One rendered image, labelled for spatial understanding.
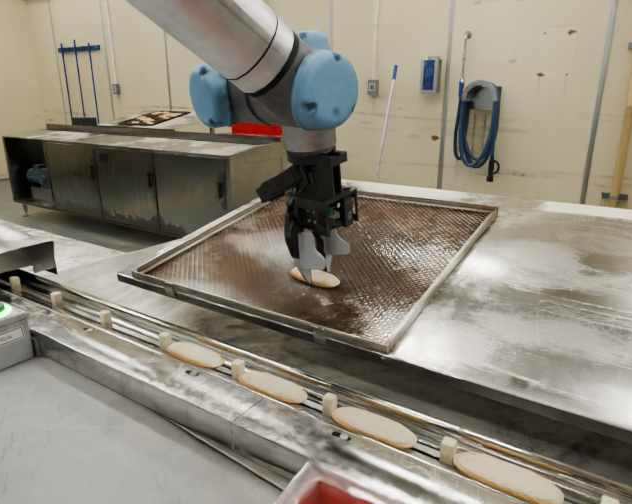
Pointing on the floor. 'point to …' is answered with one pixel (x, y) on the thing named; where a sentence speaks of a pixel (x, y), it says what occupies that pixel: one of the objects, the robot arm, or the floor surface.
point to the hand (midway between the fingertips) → (313, 268)
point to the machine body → (72, 249)
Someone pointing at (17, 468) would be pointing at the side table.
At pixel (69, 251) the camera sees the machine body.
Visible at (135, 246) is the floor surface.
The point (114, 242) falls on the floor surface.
